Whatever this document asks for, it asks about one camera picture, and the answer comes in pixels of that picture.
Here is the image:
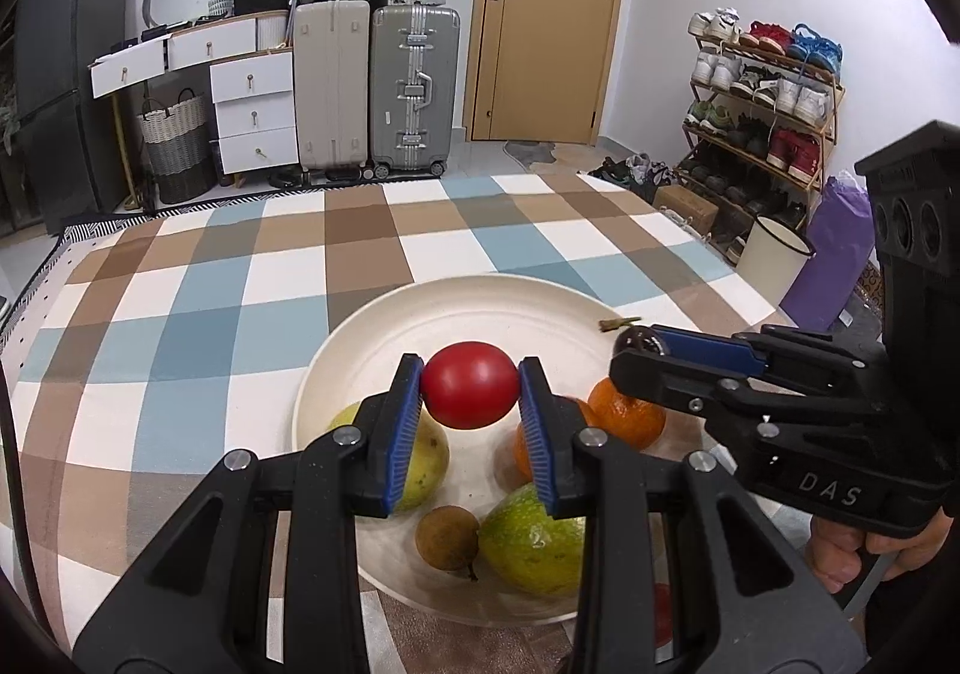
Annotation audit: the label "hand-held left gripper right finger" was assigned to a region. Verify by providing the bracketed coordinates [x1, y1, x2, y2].
[516, 355, 875, 674]

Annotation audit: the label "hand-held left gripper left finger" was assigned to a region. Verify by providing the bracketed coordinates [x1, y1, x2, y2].
[71, 351, 427, 674]

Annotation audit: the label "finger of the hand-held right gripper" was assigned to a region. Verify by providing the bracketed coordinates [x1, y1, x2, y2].
[649, 324, 796, 379]
[609, 349, 758, 435]

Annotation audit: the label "orange mandarin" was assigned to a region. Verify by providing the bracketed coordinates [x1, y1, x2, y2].
[586, 376, 667, 450]
[514, 396, 601, 484]

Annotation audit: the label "dark red cherry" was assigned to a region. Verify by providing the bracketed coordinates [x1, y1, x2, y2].
[598, 316, 665, 360]

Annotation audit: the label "red tomato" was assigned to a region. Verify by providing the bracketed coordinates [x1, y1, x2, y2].
[420, 341, 520, 431]

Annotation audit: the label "cream round plate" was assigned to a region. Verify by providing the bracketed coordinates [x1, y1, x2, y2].
[291, 275, 710, 628]

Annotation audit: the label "person's right hand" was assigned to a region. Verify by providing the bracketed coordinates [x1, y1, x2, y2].
[808, 505, 960, 596]

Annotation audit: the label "small yellow-green round fruit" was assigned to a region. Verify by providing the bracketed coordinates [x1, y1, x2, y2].
[326, 400, 451, 514]

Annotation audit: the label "white bucket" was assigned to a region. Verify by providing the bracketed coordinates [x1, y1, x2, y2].
[737, 213, 816, 304]

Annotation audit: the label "cardboard box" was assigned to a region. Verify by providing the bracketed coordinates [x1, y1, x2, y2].
[652, 183, 721, 233]

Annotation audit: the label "purple bag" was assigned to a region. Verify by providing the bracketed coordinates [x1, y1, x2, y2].
[780, 171, 878, 334]

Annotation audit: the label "shoes on floor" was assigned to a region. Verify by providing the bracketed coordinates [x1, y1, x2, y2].
[589, 153, 680, 189]

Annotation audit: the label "checkered tablecloth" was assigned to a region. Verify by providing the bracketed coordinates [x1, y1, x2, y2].
[0, 171, 800, 674]

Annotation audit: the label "wooden shoe rack with shoes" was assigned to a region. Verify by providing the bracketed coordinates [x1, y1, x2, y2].
[679, 7, 845, 263]

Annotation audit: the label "grey doormat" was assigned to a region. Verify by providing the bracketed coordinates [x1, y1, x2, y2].
[502, 140, 560, 167]

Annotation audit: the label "silver suitcase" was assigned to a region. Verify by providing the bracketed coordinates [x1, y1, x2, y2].
[369, 5, 462, 179]

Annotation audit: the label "beige suitcase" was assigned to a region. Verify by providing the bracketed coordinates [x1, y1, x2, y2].
[289, 0, 374, 174]

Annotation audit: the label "wooden door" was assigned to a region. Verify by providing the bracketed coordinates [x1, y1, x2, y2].
[463, 0, 631, 146]

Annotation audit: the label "woven laundry basket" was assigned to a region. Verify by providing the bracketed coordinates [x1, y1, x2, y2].
[136, 88, 218, 204]

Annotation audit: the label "white drawer desk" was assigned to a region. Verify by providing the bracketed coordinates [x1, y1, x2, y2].
[88, 13, 297, 184]

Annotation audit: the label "dark grey refrigerator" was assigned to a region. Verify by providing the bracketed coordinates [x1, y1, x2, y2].
[11, 0, 136, 236]

